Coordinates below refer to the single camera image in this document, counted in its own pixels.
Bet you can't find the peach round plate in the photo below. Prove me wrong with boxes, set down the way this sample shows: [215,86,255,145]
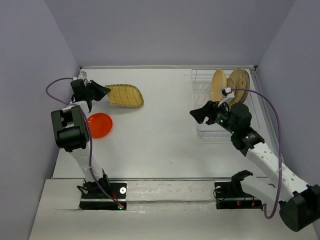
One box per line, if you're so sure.
[210,69,227,102]

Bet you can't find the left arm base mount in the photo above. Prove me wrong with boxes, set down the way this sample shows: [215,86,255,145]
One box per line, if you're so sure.
[77,181,128,211]

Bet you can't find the orange round plate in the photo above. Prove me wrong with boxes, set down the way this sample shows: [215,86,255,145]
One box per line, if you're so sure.
[88,112,113,139]

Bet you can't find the small cream calligraphy plate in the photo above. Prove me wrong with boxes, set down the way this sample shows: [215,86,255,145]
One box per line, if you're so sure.
[226,77,240,90]

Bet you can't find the beige bird-pattern plate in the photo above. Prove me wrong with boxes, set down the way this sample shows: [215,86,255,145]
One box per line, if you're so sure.
[229,68,250,106]

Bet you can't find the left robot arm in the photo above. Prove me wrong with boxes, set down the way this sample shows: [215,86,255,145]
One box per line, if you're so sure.
[50,77,115,201]

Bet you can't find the white wire dish rack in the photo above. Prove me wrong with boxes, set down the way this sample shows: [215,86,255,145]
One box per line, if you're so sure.
[191,68,261,142]

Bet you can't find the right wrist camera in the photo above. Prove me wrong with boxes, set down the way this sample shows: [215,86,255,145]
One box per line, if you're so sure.
[218,87,235,107]

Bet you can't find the green bamboo-pattern tray plate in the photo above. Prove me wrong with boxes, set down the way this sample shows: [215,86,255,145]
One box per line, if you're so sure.
[105,84,144,108]

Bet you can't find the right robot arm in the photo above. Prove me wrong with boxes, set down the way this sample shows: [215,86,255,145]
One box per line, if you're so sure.
[189,100,320,232]

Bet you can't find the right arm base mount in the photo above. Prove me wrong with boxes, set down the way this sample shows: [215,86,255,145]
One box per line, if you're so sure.
[212,170,263,210]

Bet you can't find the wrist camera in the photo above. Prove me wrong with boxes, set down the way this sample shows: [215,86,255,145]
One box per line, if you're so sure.
[218,87,235,107]
[78,70,87,79]

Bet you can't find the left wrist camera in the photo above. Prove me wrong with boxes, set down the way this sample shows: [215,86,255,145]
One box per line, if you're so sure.
[78,70,87,79]

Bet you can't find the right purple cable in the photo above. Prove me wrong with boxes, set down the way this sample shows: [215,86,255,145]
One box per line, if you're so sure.
[222,87,283,220]

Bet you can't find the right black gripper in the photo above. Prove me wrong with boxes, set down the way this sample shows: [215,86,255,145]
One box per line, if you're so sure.
[189,99,238,135]

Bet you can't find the purple cable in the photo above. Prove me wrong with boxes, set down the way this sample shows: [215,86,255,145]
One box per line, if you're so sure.
[222,87,283,220]
[45,77,122,210]

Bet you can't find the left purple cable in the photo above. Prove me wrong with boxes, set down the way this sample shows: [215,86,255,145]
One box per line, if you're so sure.
[45,77,122,210]

